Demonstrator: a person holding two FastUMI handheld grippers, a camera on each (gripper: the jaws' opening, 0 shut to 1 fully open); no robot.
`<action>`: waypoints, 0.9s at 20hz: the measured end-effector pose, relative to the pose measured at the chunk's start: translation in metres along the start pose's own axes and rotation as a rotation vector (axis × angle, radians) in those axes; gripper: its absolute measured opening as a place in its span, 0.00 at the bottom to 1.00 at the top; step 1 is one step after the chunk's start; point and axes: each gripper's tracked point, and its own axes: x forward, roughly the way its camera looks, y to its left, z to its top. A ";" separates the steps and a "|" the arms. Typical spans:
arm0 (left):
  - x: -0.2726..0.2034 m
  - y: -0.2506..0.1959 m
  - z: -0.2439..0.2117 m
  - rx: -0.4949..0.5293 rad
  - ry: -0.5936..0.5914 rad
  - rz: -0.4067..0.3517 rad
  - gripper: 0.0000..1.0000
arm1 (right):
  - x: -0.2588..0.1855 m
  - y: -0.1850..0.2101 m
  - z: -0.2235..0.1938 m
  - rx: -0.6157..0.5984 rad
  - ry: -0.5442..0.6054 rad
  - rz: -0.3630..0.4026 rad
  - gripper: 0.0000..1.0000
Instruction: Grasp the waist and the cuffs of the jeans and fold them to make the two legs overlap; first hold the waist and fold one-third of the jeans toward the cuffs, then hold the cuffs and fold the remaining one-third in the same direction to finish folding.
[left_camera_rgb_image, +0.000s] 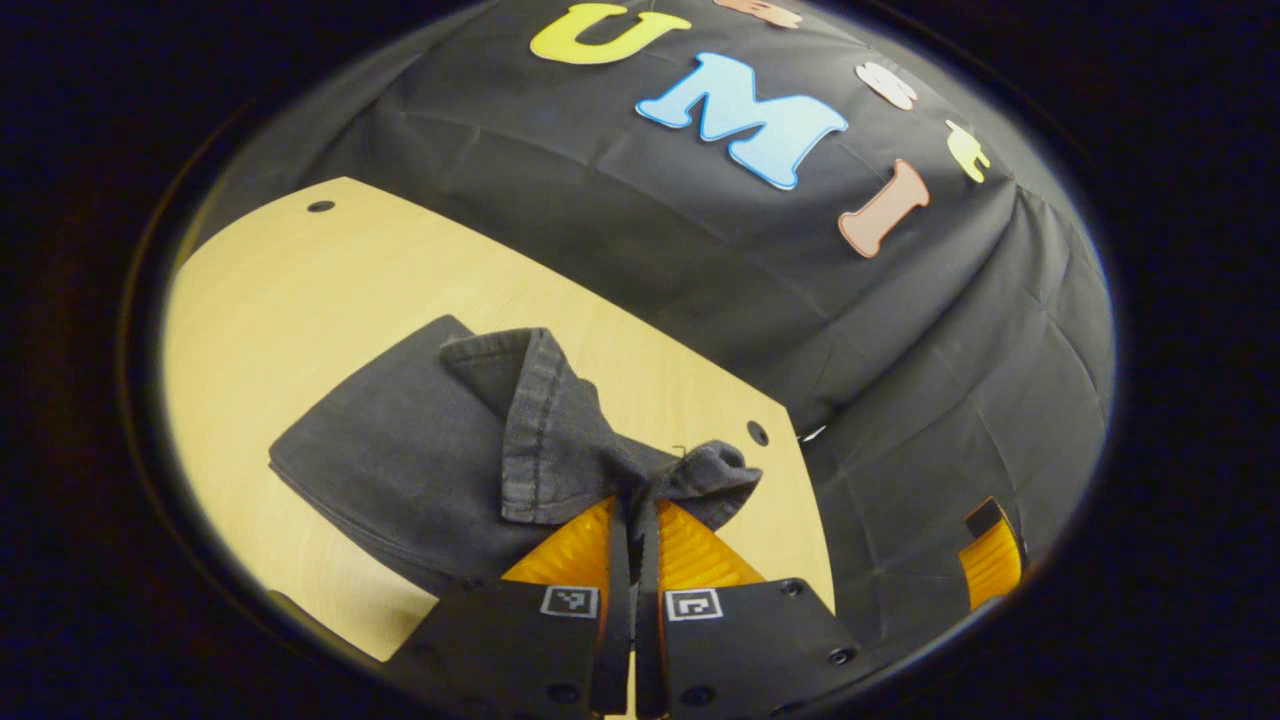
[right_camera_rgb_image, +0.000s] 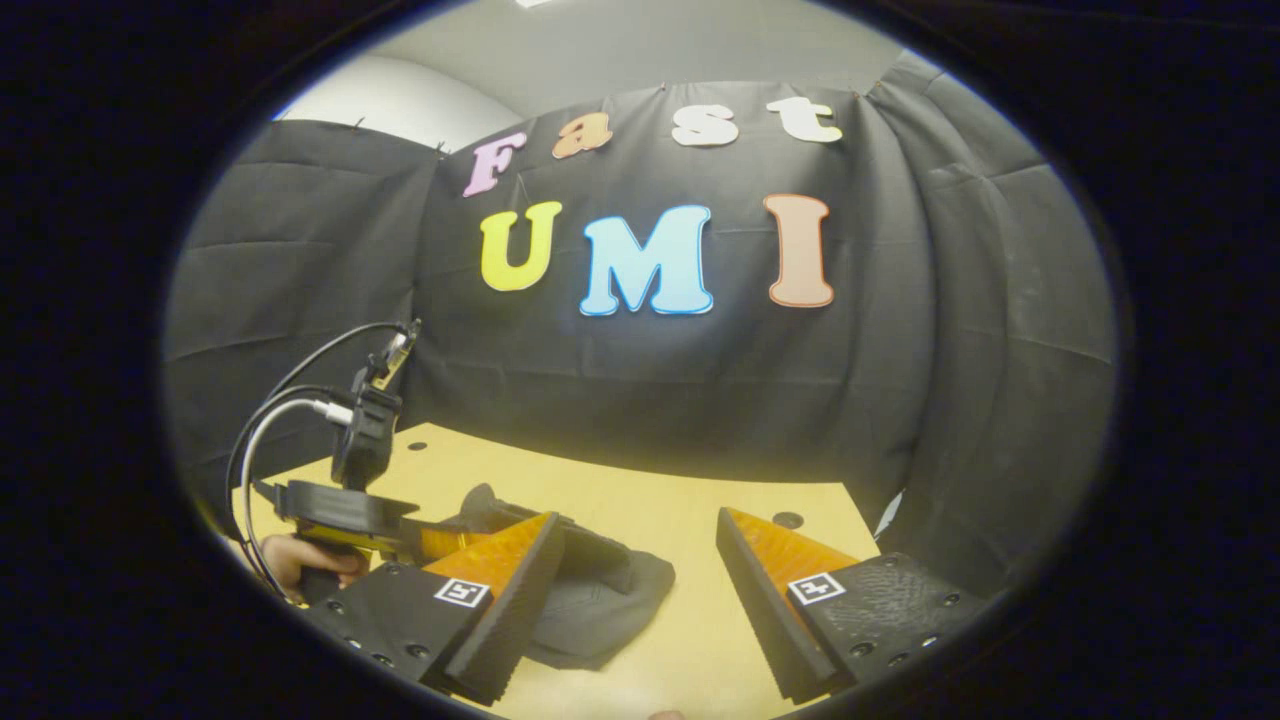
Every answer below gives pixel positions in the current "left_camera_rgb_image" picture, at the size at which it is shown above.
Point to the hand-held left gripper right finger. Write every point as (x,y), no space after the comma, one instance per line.
(648,620)

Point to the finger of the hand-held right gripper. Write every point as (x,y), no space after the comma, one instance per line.
(992,565)

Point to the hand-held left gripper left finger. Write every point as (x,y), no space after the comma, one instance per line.
(618,620)

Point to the dark grey jeans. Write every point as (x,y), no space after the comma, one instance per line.
(400,450)

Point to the black backdrop cloth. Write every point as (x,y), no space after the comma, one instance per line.
(900,350)

